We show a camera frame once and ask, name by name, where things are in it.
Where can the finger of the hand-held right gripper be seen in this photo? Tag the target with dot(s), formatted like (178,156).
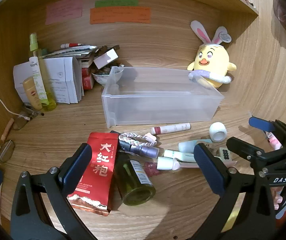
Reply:
(242,150)
(260,123)

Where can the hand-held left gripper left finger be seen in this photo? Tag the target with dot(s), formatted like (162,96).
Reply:
(76,162)

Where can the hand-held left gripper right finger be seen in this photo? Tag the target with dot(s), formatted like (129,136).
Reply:
(208,170)

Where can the white mahjong tile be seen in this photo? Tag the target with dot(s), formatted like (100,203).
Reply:
(225,154)

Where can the red tea packet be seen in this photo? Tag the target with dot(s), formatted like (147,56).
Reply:
(95,170)

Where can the clear printed small box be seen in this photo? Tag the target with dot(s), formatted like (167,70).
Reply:
(211,148)

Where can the teal squeeze tube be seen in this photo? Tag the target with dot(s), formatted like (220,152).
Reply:
(186,146)

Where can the white tape roll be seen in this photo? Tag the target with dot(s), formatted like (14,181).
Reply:
(216,130)

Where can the pink tube with white cap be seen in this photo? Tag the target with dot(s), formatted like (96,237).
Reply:
(165,163)

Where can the pink lip gloss tube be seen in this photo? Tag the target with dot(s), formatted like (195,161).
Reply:
(173,128)

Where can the green glass dropper bottle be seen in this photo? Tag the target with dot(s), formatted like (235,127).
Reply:
(135,185)

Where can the clear plastic storage bin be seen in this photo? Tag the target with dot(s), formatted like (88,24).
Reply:
(158,100)

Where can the person's right hand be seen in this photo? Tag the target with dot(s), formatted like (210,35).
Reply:
(277,200)

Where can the pink small item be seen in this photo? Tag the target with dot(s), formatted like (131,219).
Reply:
(272,140)

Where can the mint green slim tube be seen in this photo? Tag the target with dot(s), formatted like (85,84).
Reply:
(175,154)

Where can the red jelly charm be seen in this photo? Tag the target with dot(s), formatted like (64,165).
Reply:
(150,168)

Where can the purple nail polish bottle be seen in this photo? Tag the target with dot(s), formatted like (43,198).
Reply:
(145,151)

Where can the yellow-green spray bottle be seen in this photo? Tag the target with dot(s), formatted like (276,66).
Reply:
(49,102)

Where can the eyeglasses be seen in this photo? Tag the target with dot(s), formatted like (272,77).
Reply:
(7,152)

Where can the wooden stick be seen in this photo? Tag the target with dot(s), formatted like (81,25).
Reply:
(8,127)

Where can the white folded paper leaflets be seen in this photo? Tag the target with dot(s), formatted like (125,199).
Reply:
(63,85)

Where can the yellow chick plush toy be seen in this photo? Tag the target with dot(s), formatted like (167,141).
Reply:
(213,60)

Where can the red box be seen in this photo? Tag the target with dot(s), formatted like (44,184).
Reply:
(86,82)

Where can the yellow sunscreen bottle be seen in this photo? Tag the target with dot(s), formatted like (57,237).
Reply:
(32,95)

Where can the white ceramic bowl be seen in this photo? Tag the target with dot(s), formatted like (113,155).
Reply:
(103,78)

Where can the white tube with green print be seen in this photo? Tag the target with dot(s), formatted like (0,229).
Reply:
(37,80)

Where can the white paper carton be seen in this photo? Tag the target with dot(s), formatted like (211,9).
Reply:
(20,80)

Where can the small white cardboard box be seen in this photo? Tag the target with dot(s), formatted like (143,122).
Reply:
(105,57)

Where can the stack of paper leaflets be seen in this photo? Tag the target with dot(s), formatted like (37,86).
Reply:
(70,51)

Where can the red white marker pen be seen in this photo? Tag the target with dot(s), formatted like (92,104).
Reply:
(70,45)

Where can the dark brown small item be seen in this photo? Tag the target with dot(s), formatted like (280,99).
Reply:
(110,48)

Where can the pink sticky note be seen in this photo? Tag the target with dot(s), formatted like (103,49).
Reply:
(63,11)

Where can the orange sticky note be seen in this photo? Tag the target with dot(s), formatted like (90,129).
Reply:
(120,15)

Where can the green sticky note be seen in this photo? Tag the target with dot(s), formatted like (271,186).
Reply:
(116,3)

